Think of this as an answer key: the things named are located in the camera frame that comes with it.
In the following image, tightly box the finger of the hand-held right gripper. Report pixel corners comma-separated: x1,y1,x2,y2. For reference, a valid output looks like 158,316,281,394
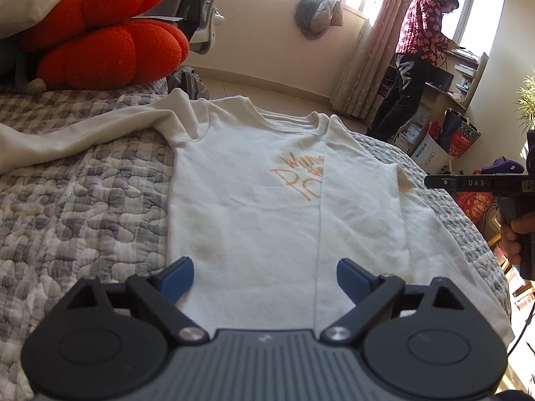
424,174,499,190

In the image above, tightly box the red gift bag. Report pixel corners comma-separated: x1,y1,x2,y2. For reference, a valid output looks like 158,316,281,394
442,110,482,158

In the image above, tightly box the wooden desk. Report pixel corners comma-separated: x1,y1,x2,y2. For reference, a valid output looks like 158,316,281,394
416,50,491,135

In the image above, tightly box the white cardboard box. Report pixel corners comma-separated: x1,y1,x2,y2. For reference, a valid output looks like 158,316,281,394
411,123,453,174

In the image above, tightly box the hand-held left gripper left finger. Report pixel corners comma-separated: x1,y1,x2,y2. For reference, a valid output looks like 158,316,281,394
64,257,210,344

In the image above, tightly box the blue plush doll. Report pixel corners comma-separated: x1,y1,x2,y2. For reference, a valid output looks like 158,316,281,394
12,48,47,95

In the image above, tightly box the grey backpack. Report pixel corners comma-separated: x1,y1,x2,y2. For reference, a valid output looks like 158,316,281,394
167,67,210,100

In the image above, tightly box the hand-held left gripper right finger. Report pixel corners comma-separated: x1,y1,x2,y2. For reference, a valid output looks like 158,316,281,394
319,257,467,344

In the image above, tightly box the white sweatshirt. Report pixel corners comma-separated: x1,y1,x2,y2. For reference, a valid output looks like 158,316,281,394
0,88,515,346

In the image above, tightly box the person's right hand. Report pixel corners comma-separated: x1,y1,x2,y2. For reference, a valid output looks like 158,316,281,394
497,211,535,265

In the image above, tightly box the black cable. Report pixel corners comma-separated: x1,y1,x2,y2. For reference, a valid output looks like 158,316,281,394
507,300,535,357

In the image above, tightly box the beige curtain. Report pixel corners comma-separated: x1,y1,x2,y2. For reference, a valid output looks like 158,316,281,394
330,0,442,118

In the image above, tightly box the black laptop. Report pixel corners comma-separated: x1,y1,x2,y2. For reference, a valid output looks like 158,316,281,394
425,69,455,91

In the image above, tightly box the purple bag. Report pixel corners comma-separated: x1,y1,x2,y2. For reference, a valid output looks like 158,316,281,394
480,156,526,175

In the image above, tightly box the green potted plant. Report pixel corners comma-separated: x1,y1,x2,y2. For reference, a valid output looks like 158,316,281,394
516,74,535,131

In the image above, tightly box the grey hat on wall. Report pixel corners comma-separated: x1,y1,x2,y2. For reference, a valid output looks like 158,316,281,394
295,0,344,42

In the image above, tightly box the red knitted flower cushion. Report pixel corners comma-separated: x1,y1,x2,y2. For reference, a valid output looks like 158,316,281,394
19,0,191,92

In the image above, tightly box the white office chair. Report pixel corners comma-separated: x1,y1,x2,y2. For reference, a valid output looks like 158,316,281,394
165,0,235,55

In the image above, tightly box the grey checked quilt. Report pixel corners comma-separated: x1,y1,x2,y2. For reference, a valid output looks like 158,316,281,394
0,79,513,401

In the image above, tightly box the red printed bag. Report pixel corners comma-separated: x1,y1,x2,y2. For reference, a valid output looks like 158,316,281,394
455,191,497,223

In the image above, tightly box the black printed cloth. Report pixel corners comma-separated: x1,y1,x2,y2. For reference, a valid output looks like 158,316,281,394
178,0,203,42

